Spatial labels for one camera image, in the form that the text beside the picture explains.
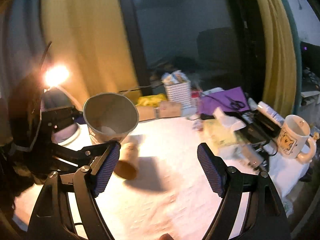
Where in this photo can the thumb tip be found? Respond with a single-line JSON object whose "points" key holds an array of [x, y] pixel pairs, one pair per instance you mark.
{"points": [[166, 236]]}

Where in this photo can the brown paper cup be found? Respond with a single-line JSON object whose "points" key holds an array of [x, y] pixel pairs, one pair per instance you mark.
{"points": [[109, 116], [127, 165]]}

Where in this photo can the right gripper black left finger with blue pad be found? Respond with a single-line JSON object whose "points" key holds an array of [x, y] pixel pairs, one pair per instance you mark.
{"points": [[52, 217]]}

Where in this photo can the yellow curtain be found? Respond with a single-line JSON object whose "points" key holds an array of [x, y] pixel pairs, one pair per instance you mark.
{"points": [[89, 38]]}

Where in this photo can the white desk lamp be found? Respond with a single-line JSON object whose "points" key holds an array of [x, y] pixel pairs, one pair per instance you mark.
{"points": [[63, 110]]}

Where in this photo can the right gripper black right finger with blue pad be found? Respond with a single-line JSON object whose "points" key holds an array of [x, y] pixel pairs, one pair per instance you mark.
{"points": [[265, 217]]}

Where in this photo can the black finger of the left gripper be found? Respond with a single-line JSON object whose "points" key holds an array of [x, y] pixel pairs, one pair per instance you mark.
{"points": [[62, 158]]}

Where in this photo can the white perforated basket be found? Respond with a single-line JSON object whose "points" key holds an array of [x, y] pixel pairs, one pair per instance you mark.
{"points": [[180, 93]]}

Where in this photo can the brown paper cup lying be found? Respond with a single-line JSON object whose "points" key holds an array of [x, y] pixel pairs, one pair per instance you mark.
{"points": [[127, 165]]}

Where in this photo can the yellow tissue pack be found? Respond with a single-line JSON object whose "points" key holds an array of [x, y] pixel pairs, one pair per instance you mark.
{"points": [[222, 128]]}

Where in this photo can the black scissors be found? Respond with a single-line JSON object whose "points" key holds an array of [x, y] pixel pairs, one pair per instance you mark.
{"points": [[235, 104]]}

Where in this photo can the cream mug with handle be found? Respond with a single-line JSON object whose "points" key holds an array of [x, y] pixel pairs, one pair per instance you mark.
{"points": [[294, 140]]}

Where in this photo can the black electronic device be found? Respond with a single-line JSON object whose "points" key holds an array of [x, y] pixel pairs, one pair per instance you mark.
{"points": [[259, 129]]}

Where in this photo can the yellow plastic bag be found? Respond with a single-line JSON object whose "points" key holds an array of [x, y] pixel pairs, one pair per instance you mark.
{"points": [[151, 100]]}

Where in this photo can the purple cloth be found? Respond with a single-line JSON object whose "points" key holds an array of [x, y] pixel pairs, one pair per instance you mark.
{"points": [[210, 101]]}

